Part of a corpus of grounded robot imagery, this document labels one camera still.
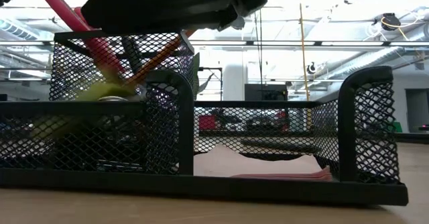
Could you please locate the black mesh desk organizer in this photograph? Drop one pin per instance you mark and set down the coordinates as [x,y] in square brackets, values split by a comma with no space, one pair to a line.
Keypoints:
[186,133]

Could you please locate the round dark ceiling fixture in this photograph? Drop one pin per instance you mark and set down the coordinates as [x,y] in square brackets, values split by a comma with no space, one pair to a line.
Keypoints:
[240,25]

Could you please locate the distant black box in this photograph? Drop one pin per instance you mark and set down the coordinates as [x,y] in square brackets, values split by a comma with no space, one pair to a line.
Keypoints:
[264,92]

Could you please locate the green background box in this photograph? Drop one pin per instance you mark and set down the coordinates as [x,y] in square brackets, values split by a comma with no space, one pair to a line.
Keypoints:
[397,127]

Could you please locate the black pen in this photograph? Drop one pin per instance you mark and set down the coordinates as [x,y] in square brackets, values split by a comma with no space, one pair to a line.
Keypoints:
[132,56]

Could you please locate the orange pencil with eraser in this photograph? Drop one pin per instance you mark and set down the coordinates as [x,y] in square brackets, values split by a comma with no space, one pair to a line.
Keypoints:
[157,58]

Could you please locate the pink sticky note pad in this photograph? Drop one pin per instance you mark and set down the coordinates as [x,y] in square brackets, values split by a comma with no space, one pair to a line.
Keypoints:
[251,167]

